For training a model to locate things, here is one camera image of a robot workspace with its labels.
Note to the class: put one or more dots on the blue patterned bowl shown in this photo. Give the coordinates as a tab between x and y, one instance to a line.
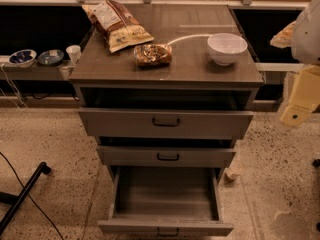
23	58

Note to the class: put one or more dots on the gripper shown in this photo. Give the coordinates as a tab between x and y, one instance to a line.
307	37

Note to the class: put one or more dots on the dark blue bowl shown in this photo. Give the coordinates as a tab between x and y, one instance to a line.
51	57

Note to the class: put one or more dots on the grey middle drawer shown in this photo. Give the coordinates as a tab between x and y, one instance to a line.
166	156

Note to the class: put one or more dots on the crumpled paper scrap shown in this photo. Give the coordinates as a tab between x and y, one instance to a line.
231	175

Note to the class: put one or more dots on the white bowl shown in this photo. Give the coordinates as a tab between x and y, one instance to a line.
226	48

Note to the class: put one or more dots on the grey bottom drawer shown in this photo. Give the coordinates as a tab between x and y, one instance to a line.
165	202

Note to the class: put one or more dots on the white paper cup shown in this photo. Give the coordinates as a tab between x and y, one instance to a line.
74	53

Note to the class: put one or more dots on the grey drawer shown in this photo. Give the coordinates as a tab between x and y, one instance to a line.
174	124
165	202
166	156

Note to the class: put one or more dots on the grey drawer cabinet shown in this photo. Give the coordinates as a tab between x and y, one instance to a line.
192	81

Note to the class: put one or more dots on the grey top drawer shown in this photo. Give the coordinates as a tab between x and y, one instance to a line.
174	124

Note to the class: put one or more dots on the brown chip bag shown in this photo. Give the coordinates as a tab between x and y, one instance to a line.
117	25

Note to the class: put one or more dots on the grey side shelf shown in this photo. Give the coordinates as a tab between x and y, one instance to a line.
36	72

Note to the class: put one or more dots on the clear snack packet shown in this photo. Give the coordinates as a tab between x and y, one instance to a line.
152	54

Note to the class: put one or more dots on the black stand leg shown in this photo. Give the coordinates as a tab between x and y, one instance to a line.
15	201

